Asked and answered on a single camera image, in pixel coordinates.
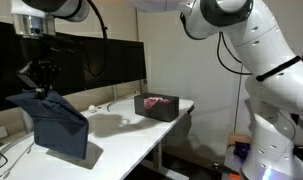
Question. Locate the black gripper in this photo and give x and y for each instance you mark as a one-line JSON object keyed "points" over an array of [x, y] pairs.
{"points": [[42, 63]]}

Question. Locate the navy blue cloth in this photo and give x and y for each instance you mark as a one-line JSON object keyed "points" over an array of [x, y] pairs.
{"points": [[57, 130]]}

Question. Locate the pink floral cloth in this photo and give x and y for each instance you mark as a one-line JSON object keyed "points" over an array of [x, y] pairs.
{"points": [[152, 101]]}

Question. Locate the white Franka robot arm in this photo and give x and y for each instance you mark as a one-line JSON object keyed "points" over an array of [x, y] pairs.
{"points": [[274, 83]]}

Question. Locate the dark grey fabric box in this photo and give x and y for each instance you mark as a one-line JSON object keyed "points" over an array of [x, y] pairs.
{"points": [[161, 113]]}

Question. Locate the brown cardboard box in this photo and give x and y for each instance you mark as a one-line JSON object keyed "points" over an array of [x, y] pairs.
{"points": [[239, 137]]}

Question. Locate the small white round object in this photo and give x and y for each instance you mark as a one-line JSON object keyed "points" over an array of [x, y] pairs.
{"points": [[92, 107]]}

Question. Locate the white table leg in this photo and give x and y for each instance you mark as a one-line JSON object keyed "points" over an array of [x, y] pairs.
{"points": [[159, 153]]}

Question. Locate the purple blue item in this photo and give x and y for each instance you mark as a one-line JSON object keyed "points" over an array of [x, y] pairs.
{"points": [[241, 150]]}

